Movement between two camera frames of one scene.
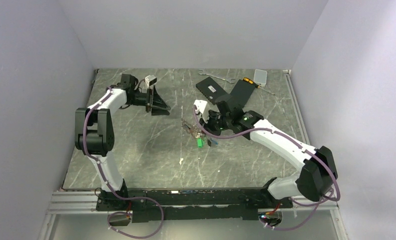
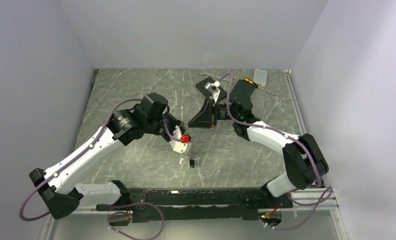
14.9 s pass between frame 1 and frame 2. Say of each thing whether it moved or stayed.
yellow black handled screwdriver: stayed
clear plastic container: stayed
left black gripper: moved
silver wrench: stayed
